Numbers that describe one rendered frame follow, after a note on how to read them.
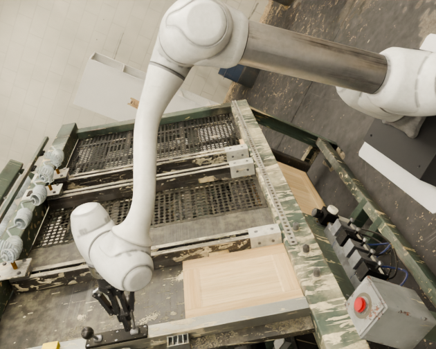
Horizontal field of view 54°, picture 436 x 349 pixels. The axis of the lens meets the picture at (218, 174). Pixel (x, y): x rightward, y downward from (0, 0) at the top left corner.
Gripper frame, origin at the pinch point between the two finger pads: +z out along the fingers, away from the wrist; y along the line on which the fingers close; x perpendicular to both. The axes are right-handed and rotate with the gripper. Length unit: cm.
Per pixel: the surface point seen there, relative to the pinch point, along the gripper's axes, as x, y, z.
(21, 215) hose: 62, -48, -6
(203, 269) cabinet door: 31.8, 24.0, 14.0
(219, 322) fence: 2.8, 27.5, 11.6
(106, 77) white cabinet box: 414, -66, 35
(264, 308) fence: 5.0, 42.6, 11.6
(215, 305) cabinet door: 12.4, 26.9, 13.7
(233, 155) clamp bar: 115, 48, 11
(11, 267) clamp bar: 42, -50, 5
